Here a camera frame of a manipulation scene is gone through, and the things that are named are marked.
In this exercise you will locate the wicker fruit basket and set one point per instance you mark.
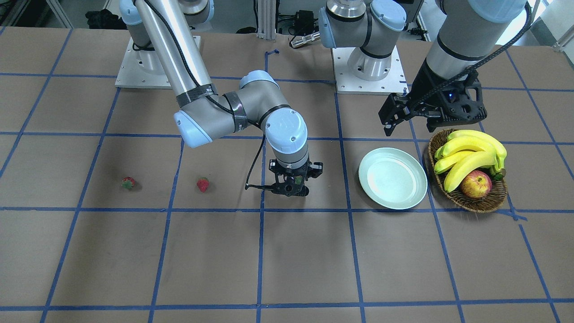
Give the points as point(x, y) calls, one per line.
point(489, 203)

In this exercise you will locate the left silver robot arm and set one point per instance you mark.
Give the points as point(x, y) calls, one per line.
point(473, 33)

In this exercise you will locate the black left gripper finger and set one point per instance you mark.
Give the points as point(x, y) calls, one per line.
point(389, 128)

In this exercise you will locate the yellow banana bunch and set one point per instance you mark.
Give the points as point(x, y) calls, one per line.
point(465, 152)

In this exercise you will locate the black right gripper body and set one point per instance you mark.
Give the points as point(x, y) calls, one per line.
point(317, 168)

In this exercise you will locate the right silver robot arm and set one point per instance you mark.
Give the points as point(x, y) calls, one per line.
point(163, 27)

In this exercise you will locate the red apple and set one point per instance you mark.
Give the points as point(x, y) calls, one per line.
point(476, 184)

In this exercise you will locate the pale green plate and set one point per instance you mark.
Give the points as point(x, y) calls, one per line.
point(392, 178)

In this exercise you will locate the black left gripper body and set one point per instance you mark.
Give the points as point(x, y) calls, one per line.
point(422, 86)

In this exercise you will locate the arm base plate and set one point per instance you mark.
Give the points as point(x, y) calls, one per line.
point(141, 70)
point(356, 73)

